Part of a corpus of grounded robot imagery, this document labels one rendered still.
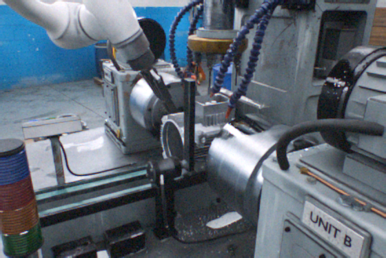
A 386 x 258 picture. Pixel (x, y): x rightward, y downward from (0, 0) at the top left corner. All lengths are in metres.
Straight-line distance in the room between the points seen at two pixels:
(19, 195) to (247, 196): 0.43
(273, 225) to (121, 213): 0.47
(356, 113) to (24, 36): 6.06
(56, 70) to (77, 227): 5.70
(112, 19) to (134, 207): 0.51
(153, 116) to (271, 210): 0.68
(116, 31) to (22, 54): 5.50
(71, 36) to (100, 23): 0.11
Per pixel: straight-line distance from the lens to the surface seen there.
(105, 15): 0.88
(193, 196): 1.05
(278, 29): 1.08
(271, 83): 1.11
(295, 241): 0.59
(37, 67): 6.45
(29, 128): 1.11
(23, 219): 0.61
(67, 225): 0.94
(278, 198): 0.61
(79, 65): 6.68
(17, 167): 0.56
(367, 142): 0.49
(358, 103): 0.54
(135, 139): 1.45
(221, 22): 0.96
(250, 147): 0.72
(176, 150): 1.09
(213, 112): 0.99
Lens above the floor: 1.42
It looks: 21 degrees down
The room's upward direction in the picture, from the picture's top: 1 degrees clockwise
